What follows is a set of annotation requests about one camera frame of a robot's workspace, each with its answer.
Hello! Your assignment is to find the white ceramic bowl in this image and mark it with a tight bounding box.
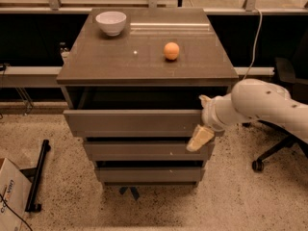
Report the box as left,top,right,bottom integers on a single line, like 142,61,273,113
95,12,127,37

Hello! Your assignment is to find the orange ball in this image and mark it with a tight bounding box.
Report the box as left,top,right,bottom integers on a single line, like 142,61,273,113
164,42,180,61

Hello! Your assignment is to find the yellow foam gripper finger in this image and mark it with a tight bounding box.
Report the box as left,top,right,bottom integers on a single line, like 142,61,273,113
199,94,211,108
187,125,215,152

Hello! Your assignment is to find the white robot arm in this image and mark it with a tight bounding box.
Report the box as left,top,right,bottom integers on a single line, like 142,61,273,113
187,79,308,152

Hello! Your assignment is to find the grey middle drawer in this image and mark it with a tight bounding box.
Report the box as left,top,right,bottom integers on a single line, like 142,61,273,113
84,141,214,161

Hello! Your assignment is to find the grey top drawer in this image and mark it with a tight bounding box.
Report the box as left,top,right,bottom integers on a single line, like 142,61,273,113
64,110,201,138

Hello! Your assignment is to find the white cable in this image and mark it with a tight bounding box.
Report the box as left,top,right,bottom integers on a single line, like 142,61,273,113
242,7,264,82

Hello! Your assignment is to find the grey drawer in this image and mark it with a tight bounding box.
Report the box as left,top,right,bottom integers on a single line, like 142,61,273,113
84,141,214,161
95,168,204,183
64,110,201,138

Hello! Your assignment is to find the grey bottom drawer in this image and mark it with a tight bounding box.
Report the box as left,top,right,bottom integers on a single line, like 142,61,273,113
95,168,204,183

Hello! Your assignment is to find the black office chair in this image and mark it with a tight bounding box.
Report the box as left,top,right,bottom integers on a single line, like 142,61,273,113
242,32,308,173

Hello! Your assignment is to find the black cable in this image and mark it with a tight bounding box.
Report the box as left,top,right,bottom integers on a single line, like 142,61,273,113
0,192,35,231

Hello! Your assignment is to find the cardboard box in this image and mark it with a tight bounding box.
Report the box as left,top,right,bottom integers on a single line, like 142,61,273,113
0,158,31,231

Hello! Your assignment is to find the grey drawer cabinet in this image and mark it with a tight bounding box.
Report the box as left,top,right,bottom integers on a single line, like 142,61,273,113
57,8,238,186

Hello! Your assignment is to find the black metal stand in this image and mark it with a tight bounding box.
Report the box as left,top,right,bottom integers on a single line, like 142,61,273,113
21,140,51,213

